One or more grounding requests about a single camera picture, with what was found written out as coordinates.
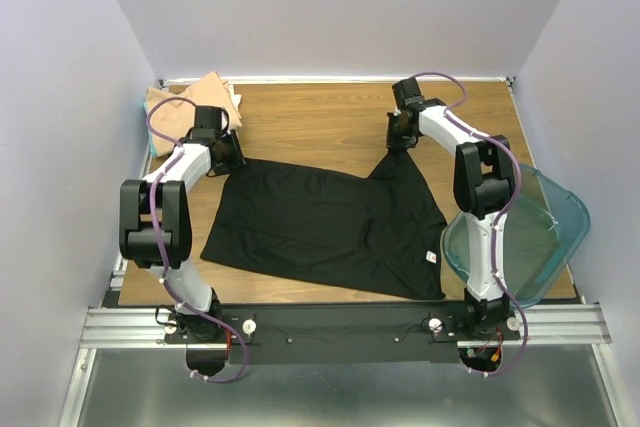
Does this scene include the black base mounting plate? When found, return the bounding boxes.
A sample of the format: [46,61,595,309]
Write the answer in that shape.
[163,301,520,374]

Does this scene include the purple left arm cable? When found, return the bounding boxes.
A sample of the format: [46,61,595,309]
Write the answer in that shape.
[144,96,251,385]

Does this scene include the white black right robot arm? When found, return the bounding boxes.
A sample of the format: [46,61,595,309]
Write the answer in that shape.
[386,76,521,339]

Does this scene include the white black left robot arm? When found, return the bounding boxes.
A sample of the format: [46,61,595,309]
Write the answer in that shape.
[119,100,245,342]

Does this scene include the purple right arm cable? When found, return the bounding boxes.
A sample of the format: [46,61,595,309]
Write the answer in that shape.
[412,71,529,381]

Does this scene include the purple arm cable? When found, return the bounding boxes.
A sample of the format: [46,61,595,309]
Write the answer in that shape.
[144,96,251,385]
[412,71,529,381]

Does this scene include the folded white printed t shirt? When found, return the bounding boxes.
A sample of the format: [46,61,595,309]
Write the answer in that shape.
[226,83,242,130]

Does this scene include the black t shirt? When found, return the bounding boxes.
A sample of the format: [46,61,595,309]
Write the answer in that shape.
[201,151,447,301]

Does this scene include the teal plastic bin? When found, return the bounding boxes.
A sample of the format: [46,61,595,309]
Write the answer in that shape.
[441,164,590,308]

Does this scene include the folded tan t shirt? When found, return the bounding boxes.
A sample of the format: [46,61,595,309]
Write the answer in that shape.
[151,71,231,156]

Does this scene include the folded teal t shirt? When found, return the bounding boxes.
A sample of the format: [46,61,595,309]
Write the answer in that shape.
[143,101,166,159]

